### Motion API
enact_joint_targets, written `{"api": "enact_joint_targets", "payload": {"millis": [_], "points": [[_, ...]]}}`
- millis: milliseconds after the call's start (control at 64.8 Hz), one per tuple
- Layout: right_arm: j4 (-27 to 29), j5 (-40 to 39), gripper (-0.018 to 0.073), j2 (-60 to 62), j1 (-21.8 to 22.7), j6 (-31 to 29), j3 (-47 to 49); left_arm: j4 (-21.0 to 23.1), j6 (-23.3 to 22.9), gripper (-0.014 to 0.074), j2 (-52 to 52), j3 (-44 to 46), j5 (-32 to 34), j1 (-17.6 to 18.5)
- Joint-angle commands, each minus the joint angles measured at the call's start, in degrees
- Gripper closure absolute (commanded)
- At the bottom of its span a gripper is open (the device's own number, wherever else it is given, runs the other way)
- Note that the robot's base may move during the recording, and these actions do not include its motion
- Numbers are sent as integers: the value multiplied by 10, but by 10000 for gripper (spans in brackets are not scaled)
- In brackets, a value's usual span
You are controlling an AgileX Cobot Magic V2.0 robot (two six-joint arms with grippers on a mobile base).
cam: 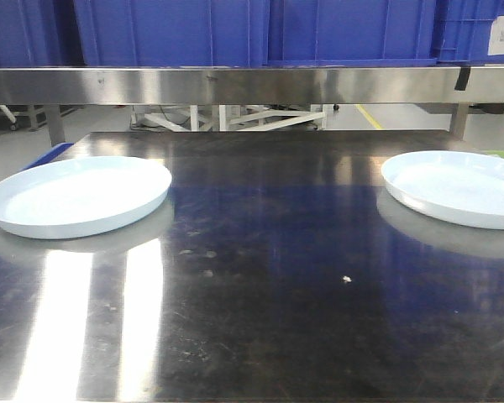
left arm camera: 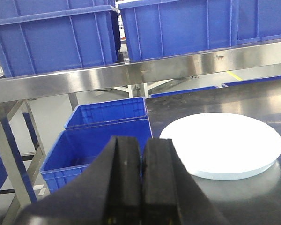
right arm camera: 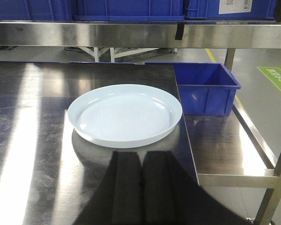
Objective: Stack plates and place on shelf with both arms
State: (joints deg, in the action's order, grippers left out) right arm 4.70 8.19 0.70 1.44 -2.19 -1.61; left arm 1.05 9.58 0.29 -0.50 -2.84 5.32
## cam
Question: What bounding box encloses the steel shelf leg left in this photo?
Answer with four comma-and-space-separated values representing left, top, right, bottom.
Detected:
45, 104, 66, 146

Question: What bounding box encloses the blue plastic crate middle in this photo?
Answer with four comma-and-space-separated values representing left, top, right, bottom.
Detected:
267, 0, 436, 67

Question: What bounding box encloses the blue plastic crate right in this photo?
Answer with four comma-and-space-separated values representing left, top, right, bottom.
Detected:
432, 0, 504, 65

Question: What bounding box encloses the white metal frame background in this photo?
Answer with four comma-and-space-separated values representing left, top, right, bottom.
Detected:
130, 105, 327, 133

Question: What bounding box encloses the light blue plate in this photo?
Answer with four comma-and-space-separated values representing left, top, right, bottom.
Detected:
0, 156, 172, 239
381, 150, 504, 230

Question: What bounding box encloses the blue plastic crate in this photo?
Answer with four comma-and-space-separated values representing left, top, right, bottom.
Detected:
432, 0, 504, 65
0, 1, 270, 68
267, 0, 436, 67

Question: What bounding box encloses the steel shelf leg right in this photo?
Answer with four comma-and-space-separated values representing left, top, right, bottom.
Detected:
449, 103, 470, 140

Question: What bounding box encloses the steel shelf leg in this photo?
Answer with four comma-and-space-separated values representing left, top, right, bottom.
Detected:
449, 103, 470, 140
45, 104, 66, 146

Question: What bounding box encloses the green object at right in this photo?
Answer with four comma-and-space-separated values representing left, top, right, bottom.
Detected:
483, 150, 504, 159

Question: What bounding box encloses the blue plastic crate left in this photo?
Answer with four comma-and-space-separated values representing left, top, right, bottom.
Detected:
0, 1, 270, 68

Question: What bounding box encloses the black tape strip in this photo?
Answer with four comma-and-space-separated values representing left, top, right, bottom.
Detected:
454, 66, 471, 92

